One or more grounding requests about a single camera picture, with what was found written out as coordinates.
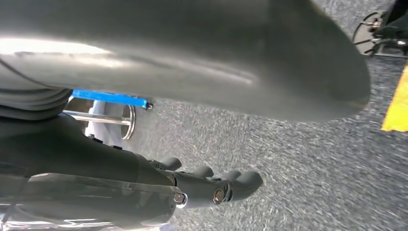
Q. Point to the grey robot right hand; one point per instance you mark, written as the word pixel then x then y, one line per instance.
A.
pixel 79 165

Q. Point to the blue wheeled shelf rack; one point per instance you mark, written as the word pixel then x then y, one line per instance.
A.
pixel 108 98

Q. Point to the grey robot body shell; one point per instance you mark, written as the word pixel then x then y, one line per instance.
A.
pixel 191 47

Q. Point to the yellow floor tape square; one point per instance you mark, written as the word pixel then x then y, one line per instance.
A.
pixel 396 108

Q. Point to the black robot right foot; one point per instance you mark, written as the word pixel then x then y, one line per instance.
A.
pixel 392 28

